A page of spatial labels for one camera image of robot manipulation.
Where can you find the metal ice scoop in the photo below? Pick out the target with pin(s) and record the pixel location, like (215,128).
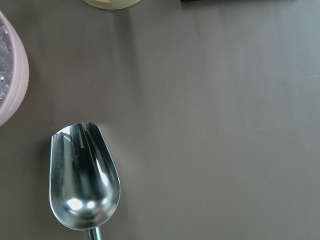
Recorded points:
(84,185)

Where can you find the black wine glass tray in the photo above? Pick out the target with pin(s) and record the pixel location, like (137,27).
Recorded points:
(225,1)

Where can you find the wooden glass stand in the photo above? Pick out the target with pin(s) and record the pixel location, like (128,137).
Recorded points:
(111,4)

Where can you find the pink bowl with ice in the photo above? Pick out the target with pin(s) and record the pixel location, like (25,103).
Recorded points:
(19,77)

